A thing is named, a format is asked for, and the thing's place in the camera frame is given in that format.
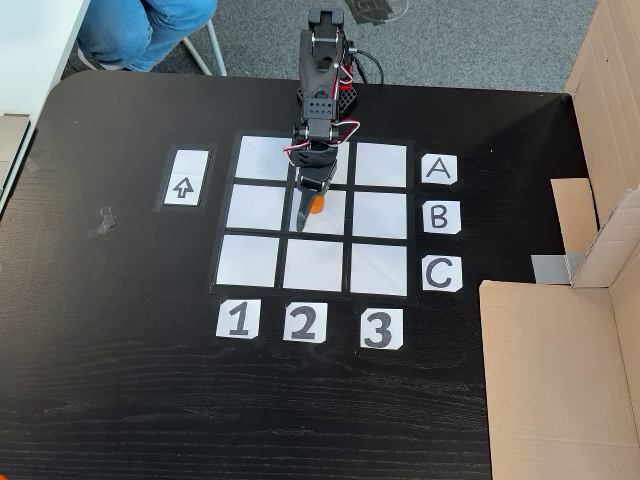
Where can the paper sheet number 3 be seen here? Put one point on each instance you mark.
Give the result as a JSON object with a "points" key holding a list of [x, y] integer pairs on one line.
{"points": [[381, 329]]}

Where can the paper sheet number 1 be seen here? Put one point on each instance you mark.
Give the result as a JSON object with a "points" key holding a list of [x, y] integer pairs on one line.
{"points": [[238, 319]]}

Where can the paper sheet letter A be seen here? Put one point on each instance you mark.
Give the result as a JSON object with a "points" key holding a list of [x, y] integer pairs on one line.
{"points": [[439, 169]]}

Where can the small orange object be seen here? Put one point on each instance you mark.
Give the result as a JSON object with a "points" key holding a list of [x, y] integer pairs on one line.
{"points": [[6, 476]]}

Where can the white metal chair leg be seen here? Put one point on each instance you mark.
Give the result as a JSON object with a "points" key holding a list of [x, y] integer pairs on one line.
{"points": [[202, 57]]}

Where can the paper sheet number 2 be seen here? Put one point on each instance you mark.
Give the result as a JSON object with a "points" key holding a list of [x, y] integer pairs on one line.
{"points": [[304, 322]]}

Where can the white arrow paper sheet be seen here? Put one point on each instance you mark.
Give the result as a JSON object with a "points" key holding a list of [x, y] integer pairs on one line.
{"points": [[183, 189]]}

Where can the white grid sheet black tape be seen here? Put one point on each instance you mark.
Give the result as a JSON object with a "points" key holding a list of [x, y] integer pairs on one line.
{"points": [[250, 212]]}

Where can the white desk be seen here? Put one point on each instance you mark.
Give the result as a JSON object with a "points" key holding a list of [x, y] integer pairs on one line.
{"points": [[30, 50]]}

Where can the brown cardboard box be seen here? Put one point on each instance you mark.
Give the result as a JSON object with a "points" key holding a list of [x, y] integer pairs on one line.
{"points": [[550, 375]]}

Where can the round orange token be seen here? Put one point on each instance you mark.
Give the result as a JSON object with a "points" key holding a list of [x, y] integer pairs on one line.
{"points": [[316, 206]]}

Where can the paper sheet letter C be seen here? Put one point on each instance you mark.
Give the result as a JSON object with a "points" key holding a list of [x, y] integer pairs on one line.
{"points": [[440, 273]]}

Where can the crumpled clear tape piece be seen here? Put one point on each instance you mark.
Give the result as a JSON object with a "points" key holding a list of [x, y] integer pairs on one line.
{"points": [[104, 222]]}

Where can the paper sheet letter B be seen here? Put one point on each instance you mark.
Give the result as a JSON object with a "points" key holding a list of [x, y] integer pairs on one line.
{"points": [[440, 218]]}

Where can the person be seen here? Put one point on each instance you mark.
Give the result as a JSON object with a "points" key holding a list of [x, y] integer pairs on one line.
{"points": [[125, 30]]}

